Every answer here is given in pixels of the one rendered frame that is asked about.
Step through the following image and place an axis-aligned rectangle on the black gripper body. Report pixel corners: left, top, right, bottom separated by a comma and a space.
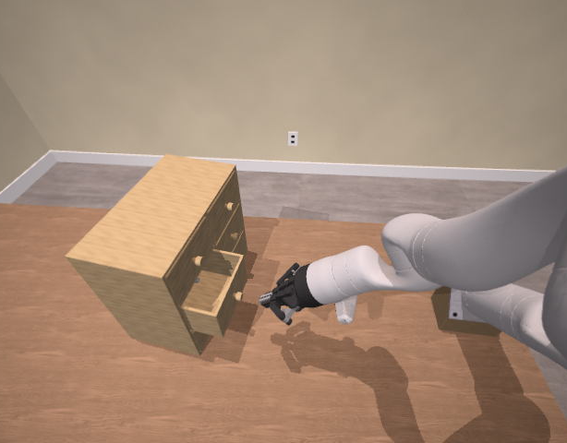
282, 263, 323, 312

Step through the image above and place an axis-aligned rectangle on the small wooden chest of drawers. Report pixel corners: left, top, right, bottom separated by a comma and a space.
65, 154, 247, 356

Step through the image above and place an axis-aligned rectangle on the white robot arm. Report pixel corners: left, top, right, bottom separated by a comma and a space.
307, 165, 567, 370

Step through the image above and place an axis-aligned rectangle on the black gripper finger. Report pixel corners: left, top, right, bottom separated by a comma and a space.
260, 263, 301, 298
259, 288, 299, 325

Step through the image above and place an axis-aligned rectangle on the brown wooden drawer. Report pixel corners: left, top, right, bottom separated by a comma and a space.
180, 249, 247, 338
192, 330, 209, 351
207, 173, 239, 243
232, 231, 247, 255
165, 217, 213, 305
216, 205, 243, 252

